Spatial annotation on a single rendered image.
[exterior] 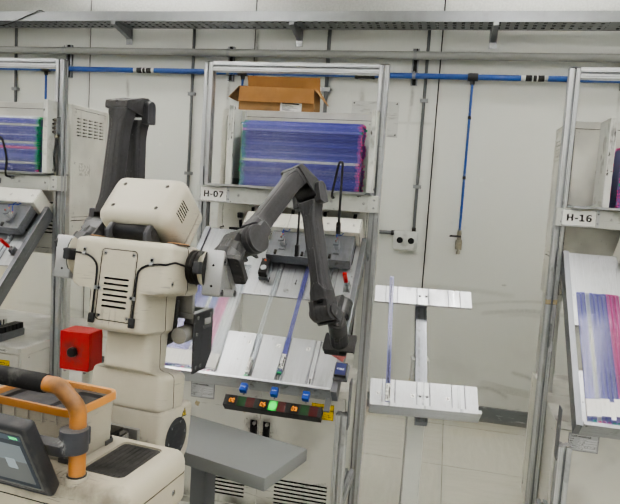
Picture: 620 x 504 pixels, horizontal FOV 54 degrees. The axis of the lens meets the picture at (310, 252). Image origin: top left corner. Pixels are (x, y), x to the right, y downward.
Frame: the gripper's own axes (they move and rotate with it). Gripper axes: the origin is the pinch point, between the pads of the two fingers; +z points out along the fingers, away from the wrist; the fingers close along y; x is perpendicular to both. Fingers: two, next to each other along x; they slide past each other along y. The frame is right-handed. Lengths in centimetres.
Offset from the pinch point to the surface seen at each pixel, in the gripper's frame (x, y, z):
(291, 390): 5.8, 17.8, 14.1
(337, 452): 18.5, 0.7, 28.9
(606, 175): -80, -84, -16
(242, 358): -3.1, 37.8, 11.9
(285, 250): -50, 32, 5
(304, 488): 16, 19, 72
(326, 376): -0.4, 6.6, 12.7
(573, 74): -109, -71, -39
